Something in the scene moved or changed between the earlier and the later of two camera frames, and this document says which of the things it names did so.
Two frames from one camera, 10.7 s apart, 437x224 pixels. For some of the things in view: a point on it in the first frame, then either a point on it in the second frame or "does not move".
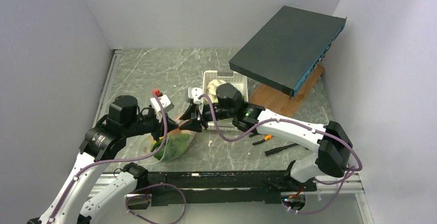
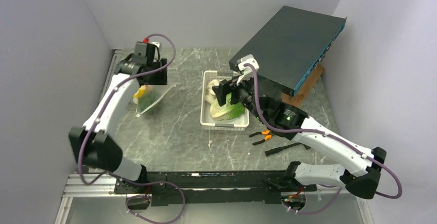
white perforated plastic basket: [240, 81] does not move
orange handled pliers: [266, 137] does not move
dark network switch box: [287, 51] does not move
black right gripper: [191, 114] to [224, 88]
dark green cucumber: [175, 144] to [147, 100]
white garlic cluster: [211, 89] does not move
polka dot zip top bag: [177, 142] to [148, 96]
